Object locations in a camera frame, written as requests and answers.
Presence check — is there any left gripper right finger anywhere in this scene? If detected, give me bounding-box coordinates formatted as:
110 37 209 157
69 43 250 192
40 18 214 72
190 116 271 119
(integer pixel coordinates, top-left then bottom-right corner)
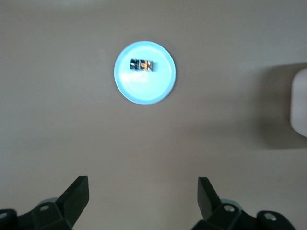
193 176 298 230

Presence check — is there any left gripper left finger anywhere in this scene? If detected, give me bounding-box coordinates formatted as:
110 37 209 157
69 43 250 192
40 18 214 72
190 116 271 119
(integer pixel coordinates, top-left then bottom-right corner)
0 176 90 230

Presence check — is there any orange push-button switch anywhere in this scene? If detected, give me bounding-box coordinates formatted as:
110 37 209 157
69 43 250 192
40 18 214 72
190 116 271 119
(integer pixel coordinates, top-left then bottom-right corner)
129 58 155 72

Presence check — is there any white lidded storage box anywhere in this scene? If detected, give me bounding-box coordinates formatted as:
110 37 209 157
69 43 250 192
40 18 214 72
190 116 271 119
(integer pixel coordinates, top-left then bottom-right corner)
289 68 307 138

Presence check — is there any light blue round plate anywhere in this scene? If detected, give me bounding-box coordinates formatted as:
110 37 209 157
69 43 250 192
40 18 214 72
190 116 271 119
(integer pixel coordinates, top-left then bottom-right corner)
113 40 178 106

